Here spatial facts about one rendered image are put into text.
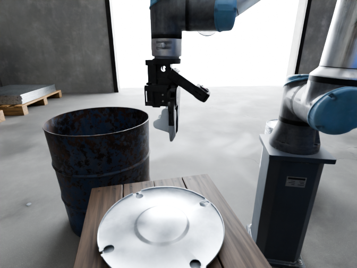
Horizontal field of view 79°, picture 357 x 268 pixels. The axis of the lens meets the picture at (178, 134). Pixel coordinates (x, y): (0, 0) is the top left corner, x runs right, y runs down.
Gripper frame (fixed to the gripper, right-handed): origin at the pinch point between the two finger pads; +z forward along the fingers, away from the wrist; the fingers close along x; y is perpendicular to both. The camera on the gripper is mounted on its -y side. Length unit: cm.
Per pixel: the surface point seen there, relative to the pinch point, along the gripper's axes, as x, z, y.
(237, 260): 22.4, 17.5, -16.5
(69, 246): -3, 53, 44
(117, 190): 3.8, 17.7, 16.9
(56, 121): -26, 7, 57
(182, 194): 4.2, 16.6, -2.9
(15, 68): -305, 9, 348
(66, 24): -331, -65, 251
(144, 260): 26.1, 16.6, 1.5
